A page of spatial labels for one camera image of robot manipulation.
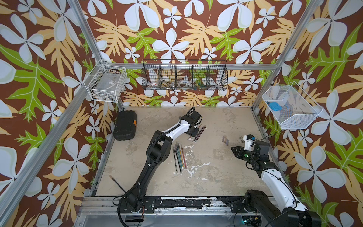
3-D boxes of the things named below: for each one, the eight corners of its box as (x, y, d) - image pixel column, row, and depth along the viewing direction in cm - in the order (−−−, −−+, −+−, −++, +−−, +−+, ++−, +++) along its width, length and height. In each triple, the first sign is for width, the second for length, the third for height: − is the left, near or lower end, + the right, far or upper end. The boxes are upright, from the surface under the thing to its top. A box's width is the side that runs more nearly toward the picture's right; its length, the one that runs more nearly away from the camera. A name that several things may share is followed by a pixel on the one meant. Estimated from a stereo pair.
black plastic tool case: (114, 142, 101) (111, 138, 96) (117, 117, 116) (114, 111, 111) (136, 139, 103) (134, 134, 98) (136, 114, 118) (134, 109, 113)
